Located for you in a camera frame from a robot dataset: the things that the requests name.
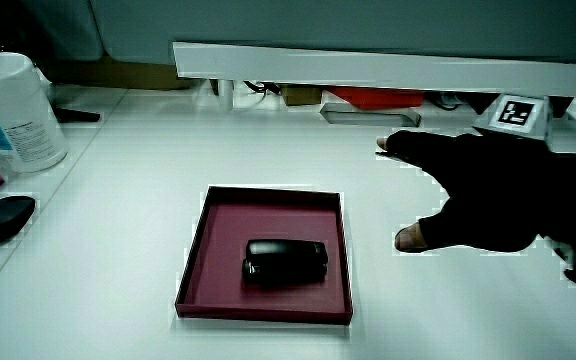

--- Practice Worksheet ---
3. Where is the black stapper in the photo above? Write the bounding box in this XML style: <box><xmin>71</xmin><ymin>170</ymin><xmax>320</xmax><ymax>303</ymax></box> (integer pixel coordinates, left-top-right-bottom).
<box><xmin>241</xmin><ymin>238</ymin><xmax>330</xmax><ymax>287</ymax></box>

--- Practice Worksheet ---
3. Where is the grey metal bracket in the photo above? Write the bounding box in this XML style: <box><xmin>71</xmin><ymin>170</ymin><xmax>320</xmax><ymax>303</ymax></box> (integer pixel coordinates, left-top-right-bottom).
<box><xmin>319</xmin><ymin>102</ymin><xmax>423</xmax><ymax>128</ymax></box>

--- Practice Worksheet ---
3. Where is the black computer mouse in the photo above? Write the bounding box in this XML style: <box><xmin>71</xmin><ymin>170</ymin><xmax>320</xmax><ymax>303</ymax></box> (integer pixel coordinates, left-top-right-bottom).
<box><xmin>0</xmin><ymin>195</ymin><xmax>37</xmax><ymax>244</ymax></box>

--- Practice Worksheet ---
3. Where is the black cable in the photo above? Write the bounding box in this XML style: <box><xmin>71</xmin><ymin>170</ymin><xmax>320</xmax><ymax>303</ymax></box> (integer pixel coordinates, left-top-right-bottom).
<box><xmin>242</xmin><ymin>80</ymin><xmax>283</xmax><ymax>97</ymax></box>

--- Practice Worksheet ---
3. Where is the small cardboard box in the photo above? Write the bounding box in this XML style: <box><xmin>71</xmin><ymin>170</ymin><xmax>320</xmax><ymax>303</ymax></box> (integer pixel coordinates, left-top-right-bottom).
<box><xmin>280</xmin><ymin>84</ymin><xmax>324</xmax><ymax>107</ymax></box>

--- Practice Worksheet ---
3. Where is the white desk shelf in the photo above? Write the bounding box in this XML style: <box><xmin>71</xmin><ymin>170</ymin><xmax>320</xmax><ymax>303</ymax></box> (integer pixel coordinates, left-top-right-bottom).
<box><xmin>172</xmin><ymin>41</ymin><xmax>576</xmax><ymax>112</ymax></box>

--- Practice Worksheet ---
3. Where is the red box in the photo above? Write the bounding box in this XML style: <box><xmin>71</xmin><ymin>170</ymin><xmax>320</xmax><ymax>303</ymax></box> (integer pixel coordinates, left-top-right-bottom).
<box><xmin>324</xmin><ymin>85</ymin><xmax>426</xmax><ymax>112</ymax></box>

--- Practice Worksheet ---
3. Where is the white wipes canister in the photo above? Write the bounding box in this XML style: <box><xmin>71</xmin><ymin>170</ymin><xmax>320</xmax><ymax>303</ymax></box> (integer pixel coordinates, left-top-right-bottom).
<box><xmin>0</xmin><ymin>51</ymin><xmax>69</xmax><ymax>175</ymax></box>

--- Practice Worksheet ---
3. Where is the maroon square plate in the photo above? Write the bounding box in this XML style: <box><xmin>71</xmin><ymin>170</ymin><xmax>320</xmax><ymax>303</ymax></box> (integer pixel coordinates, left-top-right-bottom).
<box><xmin>174</xmin><ymin>185</ymin><xmax>354</xmax><ymax>326</ymax></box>

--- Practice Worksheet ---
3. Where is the person's right hand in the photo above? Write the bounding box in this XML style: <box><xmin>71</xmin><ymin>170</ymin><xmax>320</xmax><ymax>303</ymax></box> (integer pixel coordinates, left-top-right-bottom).
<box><xmin>376</xmin><ymin>93</ymin><xmax>576</xmax><ymax>264</ymax></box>

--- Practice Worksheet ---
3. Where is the brown cardboard board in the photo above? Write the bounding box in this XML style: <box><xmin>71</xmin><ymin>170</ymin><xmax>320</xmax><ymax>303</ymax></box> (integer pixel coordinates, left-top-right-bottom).
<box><xmin>48</xmin><ymin>54</ymin><xmax>193</xmax><ymax>92</ymax></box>

